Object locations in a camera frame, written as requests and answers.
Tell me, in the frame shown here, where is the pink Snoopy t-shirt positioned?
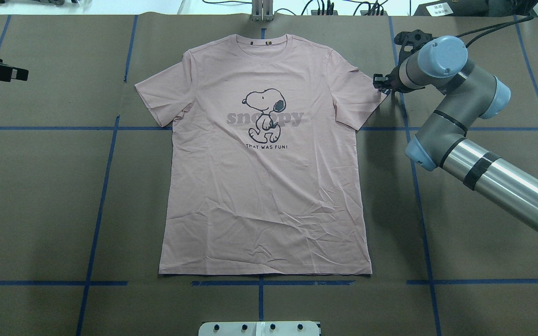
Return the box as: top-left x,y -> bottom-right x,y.
135,34 -> 384,276

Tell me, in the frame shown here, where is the aluminium frame post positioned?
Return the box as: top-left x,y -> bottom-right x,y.
250,0 -> 275,22

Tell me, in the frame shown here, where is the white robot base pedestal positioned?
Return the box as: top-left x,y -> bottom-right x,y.
198,321 -> 322,336

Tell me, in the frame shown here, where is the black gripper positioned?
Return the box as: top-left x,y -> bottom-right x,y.
372,30 -> 434,94

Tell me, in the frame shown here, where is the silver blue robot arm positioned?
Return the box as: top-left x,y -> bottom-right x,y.
373,29 -> 538,232

